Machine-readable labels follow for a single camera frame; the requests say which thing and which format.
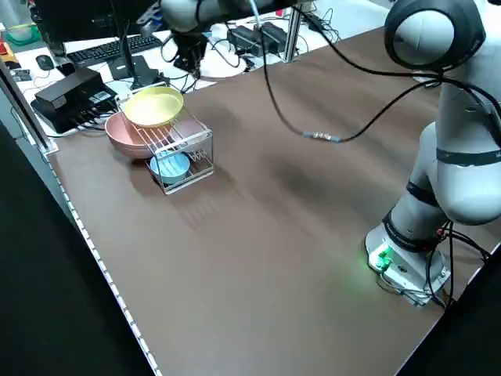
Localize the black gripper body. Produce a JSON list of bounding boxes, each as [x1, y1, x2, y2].
[[174, 31, 208, 60]]

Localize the yellow plate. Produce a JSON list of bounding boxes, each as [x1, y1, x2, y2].
[[124, 86, 185, 129]]

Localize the black monitor stand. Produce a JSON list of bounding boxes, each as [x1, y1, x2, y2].
[[108, 0, 162, 90]]

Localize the black power adapter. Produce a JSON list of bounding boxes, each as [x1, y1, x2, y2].
[[225, 23, 262, 56], [260, 21, 291, 52]]

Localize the black keyboard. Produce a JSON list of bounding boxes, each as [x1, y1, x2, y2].
[[67, 34, 164, 67]]

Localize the pink bowl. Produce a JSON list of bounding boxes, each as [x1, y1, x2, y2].
[[104, 111, 157, 161]]

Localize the blue bowl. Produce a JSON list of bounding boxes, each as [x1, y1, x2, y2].
[[150, 152, 193, 187]]

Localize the dark monitor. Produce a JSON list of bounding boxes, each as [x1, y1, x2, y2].
[[33, 0, 165, 44]]

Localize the black electronics box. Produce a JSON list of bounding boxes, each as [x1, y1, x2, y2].
[[30, 66, 120, 135]]

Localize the black computer mouse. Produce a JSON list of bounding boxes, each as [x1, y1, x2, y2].
[[34, 53, 55, 71]]

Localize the green container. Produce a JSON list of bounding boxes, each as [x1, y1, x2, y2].
[[4, 23, 40, 45]]

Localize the silver wire dish rack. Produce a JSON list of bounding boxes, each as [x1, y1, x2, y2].
[[127, 111, 215, 196]]

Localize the silver aluminium post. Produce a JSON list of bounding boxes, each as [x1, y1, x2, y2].
[[282, 0, 311, 63]]

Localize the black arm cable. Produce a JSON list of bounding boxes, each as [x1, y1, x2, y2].
[[250, 0, 501, 144]]

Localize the aluminium frame profile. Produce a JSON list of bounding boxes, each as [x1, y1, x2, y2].
[[0, 58, 60, 154]]

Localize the black base cable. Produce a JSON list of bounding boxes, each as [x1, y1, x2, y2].
[[428, 221, 492, 310]]

